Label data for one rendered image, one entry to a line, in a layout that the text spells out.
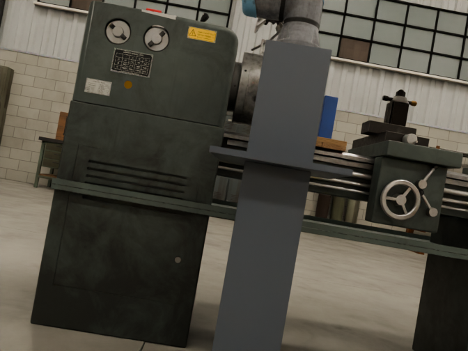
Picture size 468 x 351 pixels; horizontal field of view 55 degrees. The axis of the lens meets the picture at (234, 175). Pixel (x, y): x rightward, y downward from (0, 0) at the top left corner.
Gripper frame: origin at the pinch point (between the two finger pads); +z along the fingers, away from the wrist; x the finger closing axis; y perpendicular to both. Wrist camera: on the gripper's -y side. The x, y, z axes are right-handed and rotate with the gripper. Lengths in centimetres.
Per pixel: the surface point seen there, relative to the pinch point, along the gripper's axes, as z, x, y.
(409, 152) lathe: 45, 43, 48
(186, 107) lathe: 43, -34, 7
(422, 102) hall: -222, 600, -419
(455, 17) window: -395, 622, -384
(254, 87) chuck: 26.9, -8.1, 9.8
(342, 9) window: -369, 425, -484
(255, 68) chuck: 18.7, -8.6, 9.2
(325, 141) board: 44, 21, 24
